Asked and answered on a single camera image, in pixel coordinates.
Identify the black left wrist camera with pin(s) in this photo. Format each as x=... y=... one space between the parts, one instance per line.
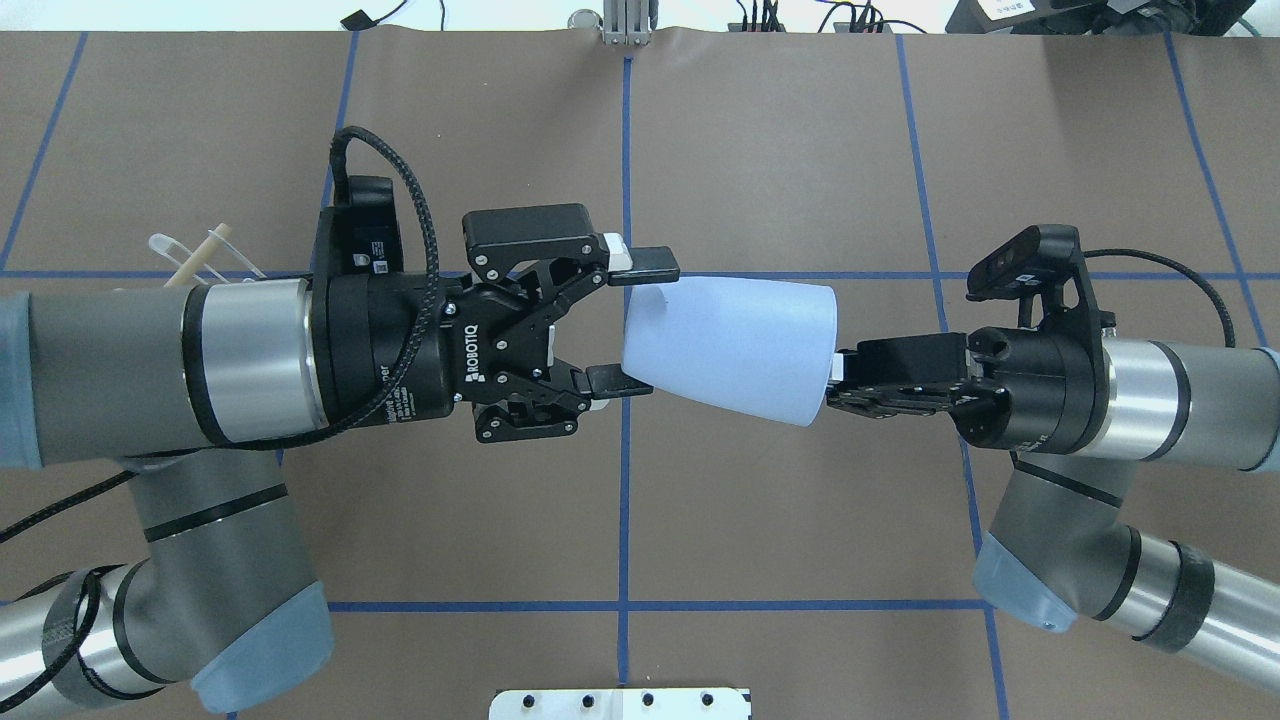
x=360 y=236

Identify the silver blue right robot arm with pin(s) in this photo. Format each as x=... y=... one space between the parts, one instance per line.
x=1066 y=541

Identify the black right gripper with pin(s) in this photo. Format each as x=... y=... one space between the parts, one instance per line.
x=1035 y=385

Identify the small black puck device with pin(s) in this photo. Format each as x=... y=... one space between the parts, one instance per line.
x=357 y=21

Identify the white wire cup holder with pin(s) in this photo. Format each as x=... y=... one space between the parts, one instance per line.
x=196 y=265

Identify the light blue plastic cup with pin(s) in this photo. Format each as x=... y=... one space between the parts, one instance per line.
x=759 y=348

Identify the aluminium frame post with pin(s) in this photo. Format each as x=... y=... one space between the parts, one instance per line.
x=629 y=22

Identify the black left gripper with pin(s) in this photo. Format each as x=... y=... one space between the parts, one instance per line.
x=372 y=345

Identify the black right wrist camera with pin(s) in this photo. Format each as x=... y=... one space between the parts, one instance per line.
x=1045 y=262

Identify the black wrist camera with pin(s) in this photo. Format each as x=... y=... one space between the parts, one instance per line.
x=1045 y=262
x=360 y=236

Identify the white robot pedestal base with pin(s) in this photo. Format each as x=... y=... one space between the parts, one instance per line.
x=623 y=703

